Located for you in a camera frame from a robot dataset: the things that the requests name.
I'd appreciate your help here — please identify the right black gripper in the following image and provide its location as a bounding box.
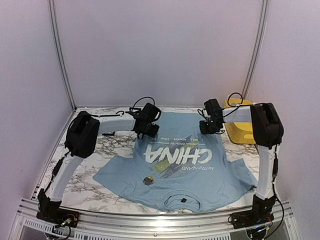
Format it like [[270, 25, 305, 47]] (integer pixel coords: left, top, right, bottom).
[[199, 118, 222, 135]]

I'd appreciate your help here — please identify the black brooch box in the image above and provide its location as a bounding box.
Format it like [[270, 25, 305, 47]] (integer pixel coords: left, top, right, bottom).
[[101, 132, 115, 137]]

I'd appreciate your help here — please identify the light blue printed t-shirt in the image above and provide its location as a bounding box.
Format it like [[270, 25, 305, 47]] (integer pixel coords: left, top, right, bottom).
[[93, 112, 258, 213]]

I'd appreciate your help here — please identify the white round brooch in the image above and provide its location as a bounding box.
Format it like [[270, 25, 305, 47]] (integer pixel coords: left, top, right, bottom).
[[143, 176, 154, 186]]

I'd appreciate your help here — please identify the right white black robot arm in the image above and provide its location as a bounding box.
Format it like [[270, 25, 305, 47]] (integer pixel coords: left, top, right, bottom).
[[199, 98, 284, 228]]

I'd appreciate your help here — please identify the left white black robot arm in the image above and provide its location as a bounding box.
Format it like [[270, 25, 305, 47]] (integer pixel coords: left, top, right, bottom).
[[36, 102, 162, 224]]

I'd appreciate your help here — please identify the yellow plastic basket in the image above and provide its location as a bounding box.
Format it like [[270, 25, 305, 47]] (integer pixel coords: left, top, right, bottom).
[[224, 97, 256, 145]]

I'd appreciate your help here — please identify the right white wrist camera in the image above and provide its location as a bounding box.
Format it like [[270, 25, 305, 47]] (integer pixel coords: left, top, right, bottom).
[[197, 108, 210, 121]]

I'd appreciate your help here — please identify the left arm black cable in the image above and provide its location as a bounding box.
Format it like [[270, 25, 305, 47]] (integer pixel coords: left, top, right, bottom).
[[129, 96, 157, 116]]

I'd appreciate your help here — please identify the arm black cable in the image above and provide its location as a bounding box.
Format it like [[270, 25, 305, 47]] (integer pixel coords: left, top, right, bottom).
[[227, 92, 245, 108], [129, 96, 157, 116]]

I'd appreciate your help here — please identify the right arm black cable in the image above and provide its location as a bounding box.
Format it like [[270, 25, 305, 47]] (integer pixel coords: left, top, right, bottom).
[[227, 92, 245, 108]]

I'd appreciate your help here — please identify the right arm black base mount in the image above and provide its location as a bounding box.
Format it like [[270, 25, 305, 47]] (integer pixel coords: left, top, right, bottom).
[[228, 210, 274, 229]]

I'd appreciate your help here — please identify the right aluminium wall post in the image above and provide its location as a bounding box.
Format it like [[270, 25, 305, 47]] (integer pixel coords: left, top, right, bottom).
[[242, 0, 269, 98]]

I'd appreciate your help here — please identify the aluminium wall post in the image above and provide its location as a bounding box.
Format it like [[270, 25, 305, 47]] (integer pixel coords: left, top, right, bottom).
[[242, 0, 269, 98], [48, 0, 77, 111]]

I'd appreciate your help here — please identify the aluminium front frame rail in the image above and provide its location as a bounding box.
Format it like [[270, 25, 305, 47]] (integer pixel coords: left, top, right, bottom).
[[7, 197, 295, 240]]

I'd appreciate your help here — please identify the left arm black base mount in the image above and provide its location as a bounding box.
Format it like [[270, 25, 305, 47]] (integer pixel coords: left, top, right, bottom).
[[36, 209, 79, 228]]

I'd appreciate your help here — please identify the left aluminium wall post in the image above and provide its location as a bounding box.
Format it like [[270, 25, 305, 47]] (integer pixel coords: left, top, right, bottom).
[[48, 0, 77, 111]]

